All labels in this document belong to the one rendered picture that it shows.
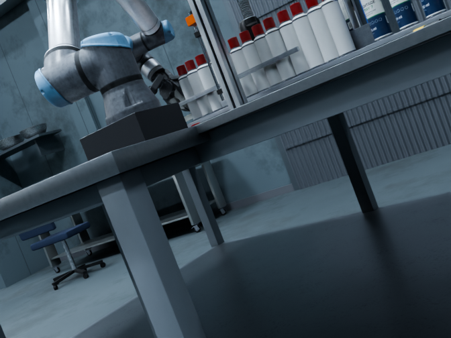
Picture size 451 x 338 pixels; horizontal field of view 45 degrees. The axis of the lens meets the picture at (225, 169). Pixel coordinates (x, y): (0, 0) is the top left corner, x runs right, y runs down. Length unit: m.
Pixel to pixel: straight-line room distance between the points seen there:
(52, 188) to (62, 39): 0.63
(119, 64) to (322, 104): 0.59
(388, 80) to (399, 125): 4.37
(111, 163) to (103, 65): 0.53
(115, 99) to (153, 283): 0.57
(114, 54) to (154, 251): 0.61
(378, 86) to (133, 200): 0.47
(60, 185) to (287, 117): 0.44
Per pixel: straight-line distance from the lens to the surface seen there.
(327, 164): 5.58
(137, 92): 1.40
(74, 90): 1.47
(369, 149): 5.44
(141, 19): 1.92
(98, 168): 0.95
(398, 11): 1.58
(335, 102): 1.02
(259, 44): 1.77
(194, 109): 1.96
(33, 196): 1.08
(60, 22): 1.62
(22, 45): 7.74
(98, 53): 1.42
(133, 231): 0.97
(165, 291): 0.97
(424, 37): 0.91
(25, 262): 7.97
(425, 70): 0.95
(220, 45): 1.69
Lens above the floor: 0.78
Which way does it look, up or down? 3 degrees down
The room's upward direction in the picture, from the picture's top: 21 degrees counter-clockwise
